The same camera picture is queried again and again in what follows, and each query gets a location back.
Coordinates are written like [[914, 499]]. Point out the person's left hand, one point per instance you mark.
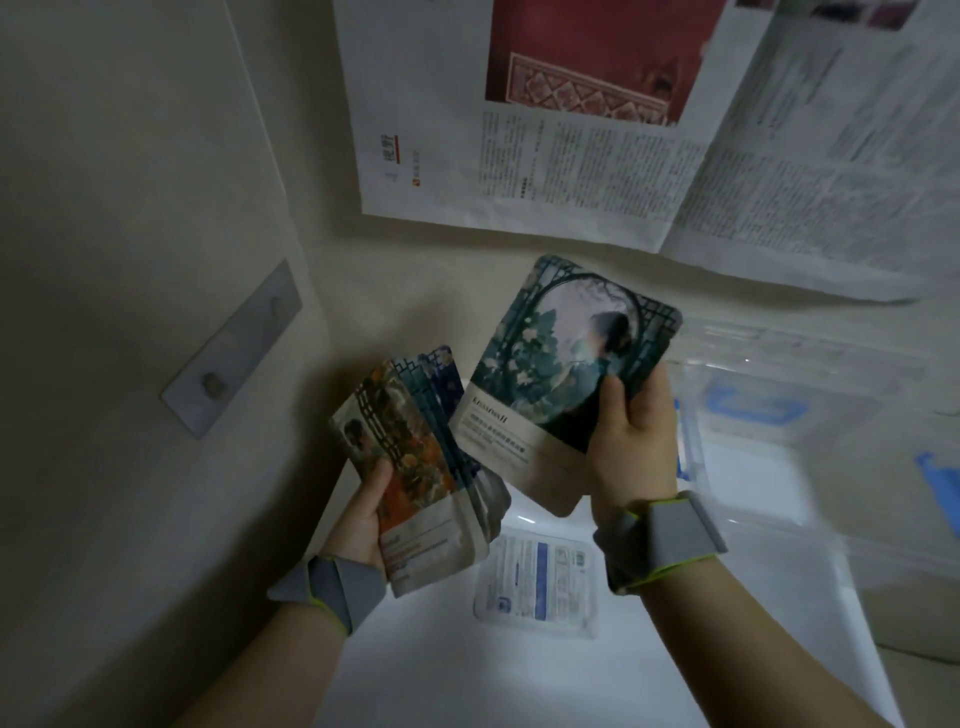
[[358, 525]]

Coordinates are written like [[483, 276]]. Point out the person's right hand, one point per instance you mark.
[[634, 450]]

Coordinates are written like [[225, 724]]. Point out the person's right thumb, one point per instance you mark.
[[611, 409]]

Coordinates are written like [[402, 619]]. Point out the person's left thumb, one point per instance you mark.
[[377, 487]]

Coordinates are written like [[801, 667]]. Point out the orange floral print mask packet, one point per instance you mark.
[[409, 480]]

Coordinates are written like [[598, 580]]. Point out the teal garden print mask packet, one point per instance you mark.
[[566, 375]]

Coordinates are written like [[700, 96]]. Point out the blue print mask packet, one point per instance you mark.
[[457, 420]]

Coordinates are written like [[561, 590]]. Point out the person's left forearm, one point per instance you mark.
[[255, 660]]

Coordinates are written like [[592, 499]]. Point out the person's right forearm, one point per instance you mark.
[[757, 645]]

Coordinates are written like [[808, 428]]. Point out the grey left wristband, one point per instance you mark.
[[326, 589]]

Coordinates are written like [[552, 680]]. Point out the grey wristband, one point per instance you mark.
[[326, 589], [656, 541]]

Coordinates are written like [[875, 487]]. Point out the grey right wristband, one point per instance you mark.
[[656, 541]]

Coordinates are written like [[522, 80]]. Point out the white blue label mask packet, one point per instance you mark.
[[536, 581]]

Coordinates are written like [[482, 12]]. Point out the clear box lid blue latches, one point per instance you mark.
[[810, 390]]

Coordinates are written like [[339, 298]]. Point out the clear plastic storage box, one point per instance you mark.
[[750, 585]]

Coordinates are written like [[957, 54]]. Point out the open magazine red picture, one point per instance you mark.
[[660, 127]]

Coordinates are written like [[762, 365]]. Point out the clear adhesive wall hook plate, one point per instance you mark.
[[236, 349]]

